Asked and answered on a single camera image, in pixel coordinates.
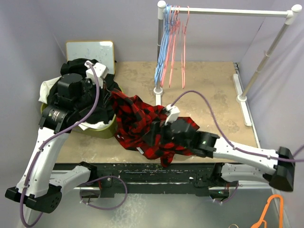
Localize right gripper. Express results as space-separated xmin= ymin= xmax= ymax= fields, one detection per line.
xmin=142 ymin=117 xmax=191 ymax=150

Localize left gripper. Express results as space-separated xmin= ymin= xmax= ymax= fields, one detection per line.
xmin=74 ymin=77 xmax=111 ymax=112

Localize red black plaid shirt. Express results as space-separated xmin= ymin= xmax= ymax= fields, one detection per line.
xmin=108 ymin=89 xmax=194 ymax=167

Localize single pink hanger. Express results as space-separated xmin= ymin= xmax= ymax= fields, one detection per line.
xmin=181 ymin=6 xmax=190 ymax=89

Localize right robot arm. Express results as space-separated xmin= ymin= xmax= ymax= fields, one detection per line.
xmin=143 ymin=119 xmax=295 ymax=192

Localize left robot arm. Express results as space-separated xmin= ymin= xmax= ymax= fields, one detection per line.
xmin=5 ymin=74 xmax=105 ymax=213

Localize orange hanger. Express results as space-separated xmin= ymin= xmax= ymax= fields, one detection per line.
xmin=249 ymin=194 xmax=285 ymax=228

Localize black garment pile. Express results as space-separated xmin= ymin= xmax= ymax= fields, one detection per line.
xmin=41 ymin=58 xmax=121 ymax=124

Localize white whiteboard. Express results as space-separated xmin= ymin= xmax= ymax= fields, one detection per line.
xmin=66 ymin=40 xmax=115 ymax=75

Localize green laundry basket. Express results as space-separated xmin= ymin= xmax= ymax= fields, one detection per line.
xmin=40 ymin=103 xmax=117 ymax=139

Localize blue hangers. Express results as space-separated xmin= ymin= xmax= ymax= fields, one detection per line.
xmin=154 ymin=0 xmax=171 ymax=84

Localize pink hangers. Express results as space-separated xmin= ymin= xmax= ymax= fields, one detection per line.
xmin=160 ymin=5 xmax=180 ymax=87

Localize white clothes rack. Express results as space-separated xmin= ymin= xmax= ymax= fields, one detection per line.
xmin=153 ymin=0 xmax=303 ymax=127

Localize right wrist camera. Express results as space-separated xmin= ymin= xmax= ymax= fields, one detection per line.
xmin=165 ymin=104 xmax=180 ymax=125

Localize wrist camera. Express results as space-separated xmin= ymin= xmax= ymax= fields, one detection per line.
xmin=165 ymin=104 xmax=180 ymax=125
xmin=85 ymin=60 xmax=109 ymax=85

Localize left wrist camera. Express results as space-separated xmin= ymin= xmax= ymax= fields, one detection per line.
xmin=85 ymin=60 xmax=109 ymax=85

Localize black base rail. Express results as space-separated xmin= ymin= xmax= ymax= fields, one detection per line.
xmin=49 ymin=162 xmax=238 ymax=198

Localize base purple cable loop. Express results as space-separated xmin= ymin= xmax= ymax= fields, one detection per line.
xmin=79 ymin=175 xmax=128 ymax=209

